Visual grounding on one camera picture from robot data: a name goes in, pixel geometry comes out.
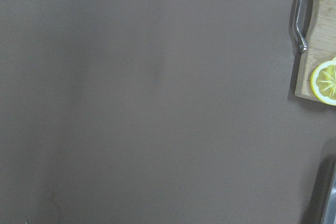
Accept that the bamboo cutting board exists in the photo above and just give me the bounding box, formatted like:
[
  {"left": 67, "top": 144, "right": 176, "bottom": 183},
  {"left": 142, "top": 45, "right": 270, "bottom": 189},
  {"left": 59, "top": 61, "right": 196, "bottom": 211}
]
[{"left": 293, "top": 0, "right": 335, "bottom": 102}]

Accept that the lemon slice near handle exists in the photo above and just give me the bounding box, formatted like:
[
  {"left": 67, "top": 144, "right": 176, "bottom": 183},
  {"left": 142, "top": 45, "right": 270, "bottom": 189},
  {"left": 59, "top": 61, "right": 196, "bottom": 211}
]
[{"left": 310, "top": 58, "right": 335, "bottom": 106}]

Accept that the grey digital kitchen scale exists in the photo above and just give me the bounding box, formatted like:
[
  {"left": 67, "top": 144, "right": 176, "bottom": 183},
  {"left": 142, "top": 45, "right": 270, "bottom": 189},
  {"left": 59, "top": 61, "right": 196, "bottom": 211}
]
[{"left": 317, "top": 155, "right": 335, "bottom": 223}]

